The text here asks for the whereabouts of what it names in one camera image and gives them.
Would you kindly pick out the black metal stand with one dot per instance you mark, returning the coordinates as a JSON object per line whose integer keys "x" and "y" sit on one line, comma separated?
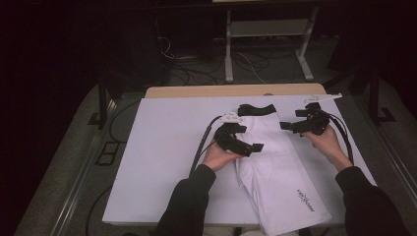
{"x": 102, "y": 105}
{"x": 374, "y": 98}

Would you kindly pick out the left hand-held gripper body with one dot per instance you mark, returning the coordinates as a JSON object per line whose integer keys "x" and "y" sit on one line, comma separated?
{"x": 226, "y": 141}

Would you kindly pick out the person's legs light trousers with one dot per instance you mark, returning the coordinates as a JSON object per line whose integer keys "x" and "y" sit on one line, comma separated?
{"x": 229, "y": 232}

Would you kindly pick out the black floor outlet frame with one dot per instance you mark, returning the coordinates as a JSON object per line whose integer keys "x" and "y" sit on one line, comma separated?
{"x": 105, "y": 159}

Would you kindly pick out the person's right hand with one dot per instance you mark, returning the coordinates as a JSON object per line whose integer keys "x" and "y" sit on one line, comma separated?
{"x": 329, "y": 146}

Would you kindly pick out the white table board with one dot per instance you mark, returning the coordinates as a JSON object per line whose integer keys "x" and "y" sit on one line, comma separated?
{"x": 164, "y": 147}

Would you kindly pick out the wooden table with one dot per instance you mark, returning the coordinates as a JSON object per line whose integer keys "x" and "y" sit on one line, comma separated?
{"x": 213, "y": 90}

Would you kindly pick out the white shorts with black waistband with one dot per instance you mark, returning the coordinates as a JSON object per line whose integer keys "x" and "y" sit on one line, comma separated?
{"x": 278, "y": 170}

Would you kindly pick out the metal floor rail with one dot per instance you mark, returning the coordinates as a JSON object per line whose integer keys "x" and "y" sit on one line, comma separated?
{"x": 393, "y": 164}
{"x": 82, "y": 183}

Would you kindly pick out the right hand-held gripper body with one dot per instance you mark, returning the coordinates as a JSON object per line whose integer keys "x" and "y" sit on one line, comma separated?
{"x": 318, "y": 123}

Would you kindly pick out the person's left hand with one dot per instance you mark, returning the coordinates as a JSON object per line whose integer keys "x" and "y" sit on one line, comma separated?
{"x": 218, "y": 157}

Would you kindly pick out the white metal shelf stand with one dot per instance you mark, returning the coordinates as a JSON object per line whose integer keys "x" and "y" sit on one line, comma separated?
{"x": 268, "y": 28}

